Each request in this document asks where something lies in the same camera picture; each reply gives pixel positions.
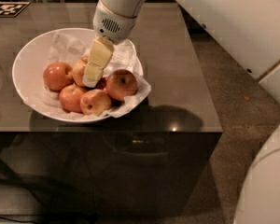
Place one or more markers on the white paper liner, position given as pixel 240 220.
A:
pixel 124 56

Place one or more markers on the black white marker tag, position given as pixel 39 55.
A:
pixel 12 9

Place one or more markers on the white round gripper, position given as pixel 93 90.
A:
pixel 112 26

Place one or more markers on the front left red apple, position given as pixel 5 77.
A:
pixel 70 97

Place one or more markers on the front yellow-red apple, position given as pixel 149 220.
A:
pixel 95 102

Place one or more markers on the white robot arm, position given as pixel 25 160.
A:
pixel 249 30

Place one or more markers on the right red apple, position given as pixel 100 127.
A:
pixel 120 84

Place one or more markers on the white ceramic bowl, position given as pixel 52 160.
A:
pixel 28 66

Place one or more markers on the hidden middle red apple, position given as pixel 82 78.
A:
pixel 101 84

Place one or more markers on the red apple with sticker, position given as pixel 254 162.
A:
pixel 78 69

